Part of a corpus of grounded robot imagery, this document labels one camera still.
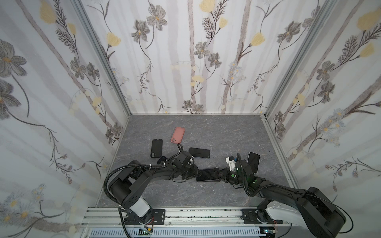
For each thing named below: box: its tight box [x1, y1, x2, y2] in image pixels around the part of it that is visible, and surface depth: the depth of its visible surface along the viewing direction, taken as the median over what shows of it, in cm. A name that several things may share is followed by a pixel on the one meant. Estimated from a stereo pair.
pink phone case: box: [170, 126, 186, 144], surface depth 110 cm
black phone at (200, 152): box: [189, 147, 211, 159], surface depth 100 cm
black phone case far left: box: [150, 138, 163, 158], surface depth 104 cm
